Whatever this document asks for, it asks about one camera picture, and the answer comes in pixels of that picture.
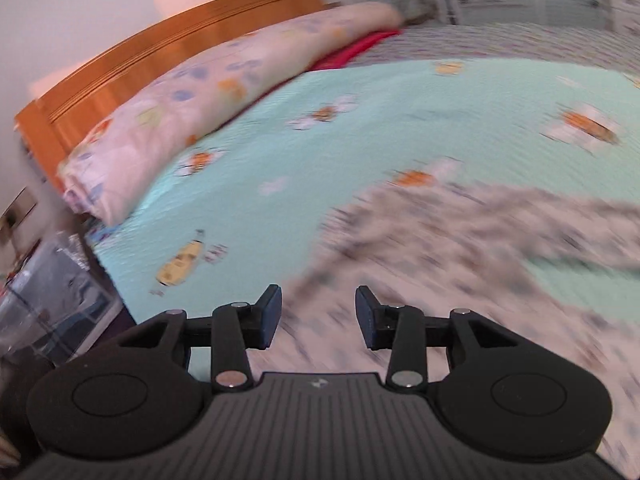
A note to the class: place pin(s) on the green bee-print bed quilt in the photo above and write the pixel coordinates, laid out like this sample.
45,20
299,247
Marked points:
400,125

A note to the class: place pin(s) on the rolled pink floral duvet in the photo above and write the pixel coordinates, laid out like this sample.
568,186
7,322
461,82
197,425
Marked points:
200,100

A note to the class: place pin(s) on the clear plastic storage box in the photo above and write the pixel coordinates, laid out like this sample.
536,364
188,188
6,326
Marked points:
55,290

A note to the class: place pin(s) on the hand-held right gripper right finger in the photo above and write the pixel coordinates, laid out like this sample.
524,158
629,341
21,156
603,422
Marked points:
364,317

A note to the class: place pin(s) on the red pillow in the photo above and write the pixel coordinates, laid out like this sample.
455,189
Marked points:
360,47

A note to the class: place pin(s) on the white letter-print pants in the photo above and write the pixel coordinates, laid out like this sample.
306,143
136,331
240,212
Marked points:
450,240

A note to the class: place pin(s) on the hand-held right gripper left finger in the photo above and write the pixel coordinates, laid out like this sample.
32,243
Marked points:
270,317

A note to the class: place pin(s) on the wooden headboard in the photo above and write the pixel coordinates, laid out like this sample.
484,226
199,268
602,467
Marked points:
150,60

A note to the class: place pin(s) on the wall socket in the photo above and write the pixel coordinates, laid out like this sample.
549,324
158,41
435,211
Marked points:
17,215

